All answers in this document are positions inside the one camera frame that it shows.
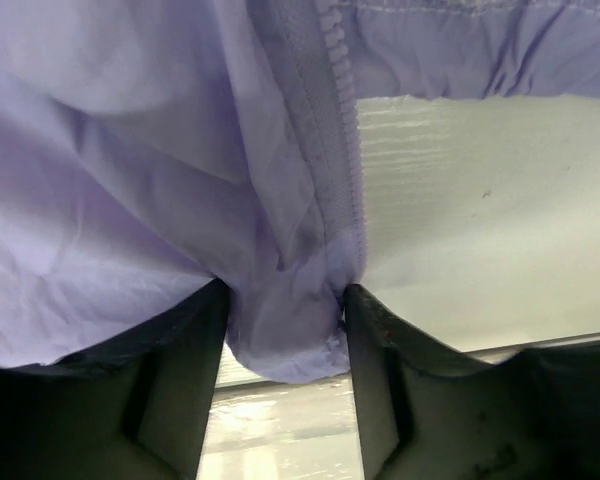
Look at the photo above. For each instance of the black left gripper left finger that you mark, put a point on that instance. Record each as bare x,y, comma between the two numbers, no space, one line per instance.
133,407

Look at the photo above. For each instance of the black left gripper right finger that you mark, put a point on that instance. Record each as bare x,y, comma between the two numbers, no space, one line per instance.
427,411

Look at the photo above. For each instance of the lavender zip jacket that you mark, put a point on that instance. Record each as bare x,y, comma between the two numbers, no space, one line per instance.
444,154

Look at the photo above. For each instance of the white taped front panel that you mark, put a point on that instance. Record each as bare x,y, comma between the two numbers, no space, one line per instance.
259,429

